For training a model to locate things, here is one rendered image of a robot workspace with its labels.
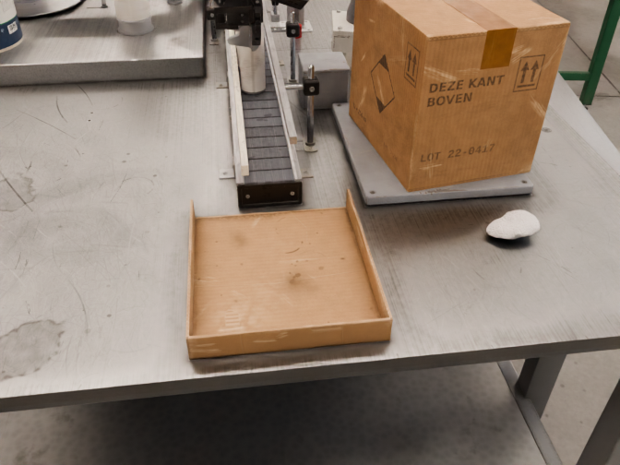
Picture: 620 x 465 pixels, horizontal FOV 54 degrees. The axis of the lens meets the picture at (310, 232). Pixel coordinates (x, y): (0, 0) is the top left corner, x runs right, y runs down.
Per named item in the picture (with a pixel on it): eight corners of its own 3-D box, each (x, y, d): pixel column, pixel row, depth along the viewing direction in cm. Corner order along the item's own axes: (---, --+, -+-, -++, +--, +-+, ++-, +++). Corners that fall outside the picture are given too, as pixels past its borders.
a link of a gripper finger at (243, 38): (227, 50, 114) (224, 16, 106) (258, 49, 115) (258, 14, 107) (228, 64, 113) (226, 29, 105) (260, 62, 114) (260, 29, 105)
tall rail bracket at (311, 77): (280, 143, 120) (278, 63, 110) (316, 140, 121) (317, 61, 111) (281, 150, 118) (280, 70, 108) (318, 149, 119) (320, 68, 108)
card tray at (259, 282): (193, 219, 100) (190, 199, 98) (348, 208, 103) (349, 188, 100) (189, 360, 77) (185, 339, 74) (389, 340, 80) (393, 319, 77)
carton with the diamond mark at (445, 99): (348, 114, 126) (355, -22, 109) (452, 101, 131) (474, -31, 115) (407, 193, 103) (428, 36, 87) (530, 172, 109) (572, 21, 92)
